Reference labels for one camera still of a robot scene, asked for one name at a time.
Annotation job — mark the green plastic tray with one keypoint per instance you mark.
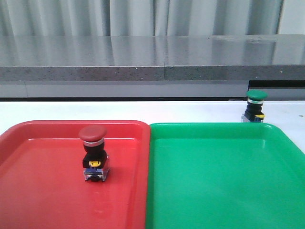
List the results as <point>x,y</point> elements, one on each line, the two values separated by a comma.
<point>224,176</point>

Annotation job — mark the green mushroom push button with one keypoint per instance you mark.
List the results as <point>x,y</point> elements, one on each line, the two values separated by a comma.
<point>255,101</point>

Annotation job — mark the grey pleated curtain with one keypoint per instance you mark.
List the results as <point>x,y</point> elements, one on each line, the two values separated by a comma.
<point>139,17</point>

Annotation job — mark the grey stone counter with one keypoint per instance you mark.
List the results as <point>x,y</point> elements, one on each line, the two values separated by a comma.
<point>151,68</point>

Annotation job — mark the red mushroom push button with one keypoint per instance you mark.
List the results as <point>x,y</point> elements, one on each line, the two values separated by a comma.
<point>96,163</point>

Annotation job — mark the red plastic tray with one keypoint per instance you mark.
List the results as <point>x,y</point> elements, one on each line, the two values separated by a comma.
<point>42,184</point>

